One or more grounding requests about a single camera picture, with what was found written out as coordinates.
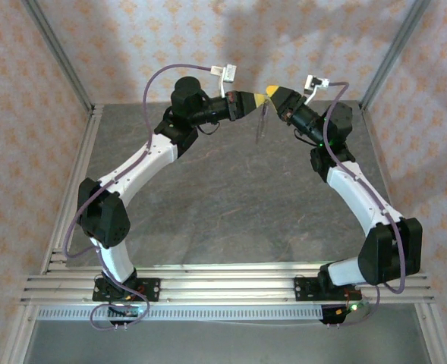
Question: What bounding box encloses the wide aluminium base beam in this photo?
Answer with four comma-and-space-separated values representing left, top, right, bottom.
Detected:
20, 273, 436, 304

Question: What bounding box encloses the small electronics board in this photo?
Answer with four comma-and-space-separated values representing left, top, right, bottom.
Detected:
107, 303, 151, 319
320, 301, 373, 328

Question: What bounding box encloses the grey metal lower panel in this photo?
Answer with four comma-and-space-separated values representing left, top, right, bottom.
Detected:
24, 320, 435, 364

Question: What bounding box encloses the thin aluminium side rail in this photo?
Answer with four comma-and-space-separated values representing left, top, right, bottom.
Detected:
359, 108, 401, 221

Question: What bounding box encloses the purple camera cable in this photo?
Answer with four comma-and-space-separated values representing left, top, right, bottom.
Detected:
62, 64, 212, 331
323, 81, 406, 329

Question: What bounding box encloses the aluminium corner post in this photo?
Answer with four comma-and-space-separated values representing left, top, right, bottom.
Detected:
358, 0, 433, 111
20, 0, 95, 114

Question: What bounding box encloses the double aluminium side rail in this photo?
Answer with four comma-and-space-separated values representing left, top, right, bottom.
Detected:
40, 105, 105, 274

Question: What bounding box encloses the aluminium table edge rail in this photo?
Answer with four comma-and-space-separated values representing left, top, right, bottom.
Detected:
40, 263, 414, 275

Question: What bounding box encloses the slotted grey cable duct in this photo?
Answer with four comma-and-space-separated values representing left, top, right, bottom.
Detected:
36, 306, 325, 322

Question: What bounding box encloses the aluminium frame leg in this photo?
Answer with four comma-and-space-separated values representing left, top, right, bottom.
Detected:
414, 303, 447, 364
1, 303, 39, 364

